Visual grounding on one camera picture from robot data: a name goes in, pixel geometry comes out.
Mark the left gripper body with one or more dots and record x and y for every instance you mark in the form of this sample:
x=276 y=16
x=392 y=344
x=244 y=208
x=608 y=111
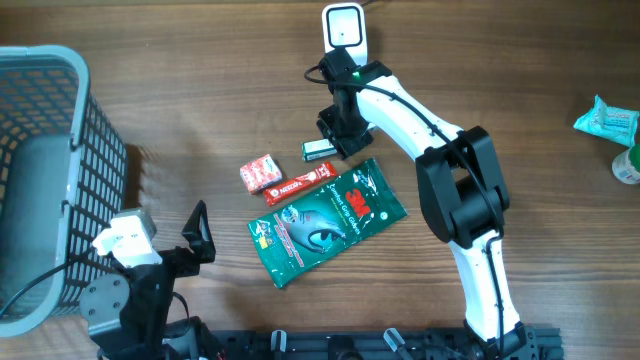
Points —
x=178 y=263

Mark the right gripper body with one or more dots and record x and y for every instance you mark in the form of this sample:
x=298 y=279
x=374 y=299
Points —
x=345 y=131

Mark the green white battery pack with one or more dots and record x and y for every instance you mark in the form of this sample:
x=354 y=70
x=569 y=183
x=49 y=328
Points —
x=317 y=149

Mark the red Nescafe sachet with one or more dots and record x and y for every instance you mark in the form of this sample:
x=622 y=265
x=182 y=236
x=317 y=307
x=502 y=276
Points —
x=287 y=189

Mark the red white small box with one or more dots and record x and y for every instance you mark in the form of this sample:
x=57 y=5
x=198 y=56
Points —
x=260 y=173

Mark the green 3M gloves packet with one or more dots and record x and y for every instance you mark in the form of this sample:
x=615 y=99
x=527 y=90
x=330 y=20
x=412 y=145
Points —
x=311 y=230

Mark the light green tissue pack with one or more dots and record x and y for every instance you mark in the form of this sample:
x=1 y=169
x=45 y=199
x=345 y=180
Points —
x=612 y=123

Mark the green lid jar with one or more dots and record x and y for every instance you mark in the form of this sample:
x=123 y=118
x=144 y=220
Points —
x=625 y=166

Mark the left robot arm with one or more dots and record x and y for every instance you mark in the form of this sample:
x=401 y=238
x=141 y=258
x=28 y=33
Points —
x=127 y=309

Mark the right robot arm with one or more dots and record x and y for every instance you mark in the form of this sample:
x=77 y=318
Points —
x=462 y=192

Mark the white barcode scanner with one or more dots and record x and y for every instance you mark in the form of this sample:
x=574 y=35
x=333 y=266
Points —
x=344 y=26

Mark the grey plastic shopping basket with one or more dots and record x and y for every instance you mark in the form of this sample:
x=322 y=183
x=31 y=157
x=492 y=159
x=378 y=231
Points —
x=63 y=177

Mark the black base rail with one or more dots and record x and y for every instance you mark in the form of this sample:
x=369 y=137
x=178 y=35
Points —
x=360 y=345

